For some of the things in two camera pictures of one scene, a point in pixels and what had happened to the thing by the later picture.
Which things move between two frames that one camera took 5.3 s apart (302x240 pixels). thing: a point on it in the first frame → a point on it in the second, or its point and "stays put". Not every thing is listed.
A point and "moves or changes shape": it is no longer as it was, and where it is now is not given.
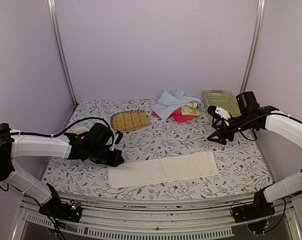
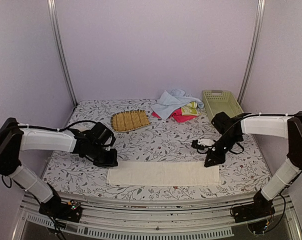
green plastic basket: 225,99 stays put
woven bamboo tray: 124,121 stays put
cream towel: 178,168 moves or changes shape
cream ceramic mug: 81,130 stays put
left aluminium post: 53,8 stays put
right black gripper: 221,133 → 219,159
